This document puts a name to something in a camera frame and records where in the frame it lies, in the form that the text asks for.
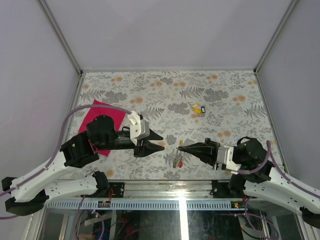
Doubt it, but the metal spiral keyring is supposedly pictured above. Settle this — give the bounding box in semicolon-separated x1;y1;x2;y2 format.
172;148;183;168

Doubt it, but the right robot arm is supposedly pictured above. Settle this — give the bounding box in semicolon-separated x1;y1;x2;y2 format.
178;136;320;228

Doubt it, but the yellow key tag on table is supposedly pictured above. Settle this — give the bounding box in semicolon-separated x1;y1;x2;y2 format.
191;103;202;115

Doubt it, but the pink folded cloth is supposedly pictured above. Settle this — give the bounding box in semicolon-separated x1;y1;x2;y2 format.
77;107;126;157

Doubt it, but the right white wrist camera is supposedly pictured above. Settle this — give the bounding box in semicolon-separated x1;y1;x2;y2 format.
215;145;240;175

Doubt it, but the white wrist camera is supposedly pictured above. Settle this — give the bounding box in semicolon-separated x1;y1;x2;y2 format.
215;145;240;175
127;111;150;146

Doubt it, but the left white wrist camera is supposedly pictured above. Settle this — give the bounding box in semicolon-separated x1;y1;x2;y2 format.
127;111;150;146

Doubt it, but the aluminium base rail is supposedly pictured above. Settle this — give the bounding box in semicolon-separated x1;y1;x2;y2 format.
39;176;228;203

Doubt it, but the white slotted cable duct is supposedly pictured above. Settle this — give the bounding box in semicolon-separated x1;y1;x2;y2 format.
47;199;232;211

